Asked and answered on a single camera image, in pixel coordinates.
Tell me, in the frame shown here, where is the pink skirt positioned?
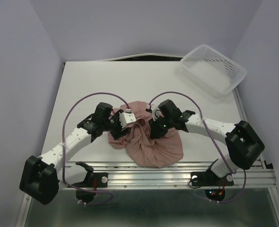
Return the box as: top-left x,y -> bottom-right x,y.
108,101 -> 184,168

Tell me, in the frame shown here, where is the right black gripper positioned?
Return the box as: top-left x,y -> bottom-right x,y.
148,114 -> 173,139

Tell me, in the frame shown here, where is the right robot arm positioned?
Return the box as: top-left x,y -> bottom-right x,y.
146,99 -> 265,188

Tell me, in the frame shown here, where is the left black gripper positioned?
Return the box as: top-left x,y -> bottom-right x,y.
102,110 -> 130,140

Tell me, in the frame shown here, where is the white plastic basket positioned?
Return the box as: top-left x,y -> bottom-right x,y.
180,44 -> 247,97

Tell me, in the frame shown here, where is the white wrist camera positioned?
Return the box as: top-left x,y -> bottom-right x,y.
146,104 -> 163,121
119,112 -> 136,129

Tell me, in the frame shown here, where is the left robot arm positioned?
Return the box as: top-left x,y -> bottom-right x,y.
19,102 -> 136,205

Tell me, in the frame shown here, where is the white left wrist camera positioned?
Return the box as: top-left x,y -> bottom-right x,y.
119,112 -> 136,129

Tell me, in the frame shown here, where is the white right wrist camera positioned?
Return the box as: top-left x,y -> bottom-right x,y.
146,104 -> 163,121

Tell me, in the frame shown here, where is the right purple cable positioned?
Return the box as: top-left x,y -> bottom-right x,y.
148,91 -> 247,204

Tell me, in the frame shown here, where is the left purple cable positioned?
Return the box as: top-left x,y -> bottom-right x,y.
62,92 -> 130,206

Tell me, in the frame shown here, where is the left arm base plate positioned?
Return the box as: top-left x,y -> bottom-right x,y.
68,172 -> 108,190

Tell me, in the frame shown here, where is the purple cable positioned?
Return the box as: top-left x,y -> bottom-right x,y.
148,91 -> 247,204
62,92 -> 130,206

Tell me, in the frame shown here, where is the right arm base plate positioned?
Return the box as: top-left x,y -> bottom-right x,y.
188,171 -> 234,188

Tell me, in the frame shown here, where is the aluminium rail frame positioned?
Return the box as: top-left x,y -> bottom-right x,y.
24,86 -> 279,227

